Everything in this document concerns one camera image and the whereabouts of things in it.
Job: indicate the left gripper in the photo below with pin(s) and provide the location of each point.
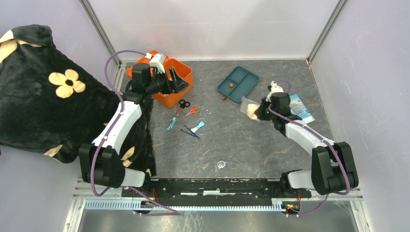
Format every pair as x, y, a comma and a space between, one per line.
176, 84

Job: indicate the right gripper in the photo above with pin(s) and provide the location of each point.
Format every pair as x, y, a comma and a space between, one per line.
259, 111

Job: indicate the beige bandage clear bag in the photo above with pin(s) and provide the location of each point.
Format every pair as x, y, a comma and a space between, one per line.
249, 108

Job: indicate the blue cotton pad packet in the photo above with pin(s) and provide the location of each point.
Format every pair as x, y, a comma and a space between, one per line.
299, 109

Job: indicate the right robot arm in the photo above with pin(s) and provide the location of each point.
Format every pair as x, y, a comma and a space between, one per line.
332, 169

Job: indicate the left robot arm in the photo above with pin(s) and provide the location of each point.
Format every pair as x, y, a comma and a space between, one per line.
100, 160

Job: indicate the teal divided tray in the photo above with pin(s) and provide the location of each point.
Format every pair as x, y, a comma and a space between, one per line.
244, 81

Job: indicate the teal scissor sheath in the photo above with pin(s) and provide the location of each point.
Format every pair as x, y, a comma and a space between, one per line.
172, 122

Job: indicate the teal white tube packet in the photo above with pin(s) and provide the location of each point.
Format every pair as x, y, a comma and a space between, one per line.
196, 128

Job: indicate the small round clear packet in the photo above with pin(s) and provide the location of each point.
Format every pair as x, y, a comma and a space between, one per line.
220, 165

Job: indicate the blue plastic tweezers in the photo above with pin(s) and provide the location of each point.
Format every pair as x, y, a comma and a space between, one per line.
190, 132

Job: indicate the black floral blanket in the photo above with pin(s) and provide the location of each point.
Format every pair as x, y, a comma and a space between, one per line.
48, 104

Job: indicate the black handled scissors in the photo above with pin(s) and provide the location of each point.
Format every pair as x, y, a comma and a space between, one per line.
182, 105

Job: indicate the orange handled scissors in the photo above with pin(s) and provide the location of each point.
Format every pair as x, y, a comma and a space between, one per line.
193, 110

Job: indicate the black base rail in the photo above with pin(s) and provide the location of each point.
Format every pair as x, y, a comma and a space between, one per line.
220, 192

